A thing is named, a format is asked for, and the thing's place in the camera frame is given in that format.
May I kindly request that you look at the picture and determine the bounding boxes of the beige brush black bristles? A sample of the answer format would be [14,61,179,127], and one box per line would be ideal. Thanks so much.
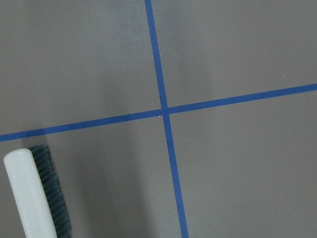
[3,145,72,238]

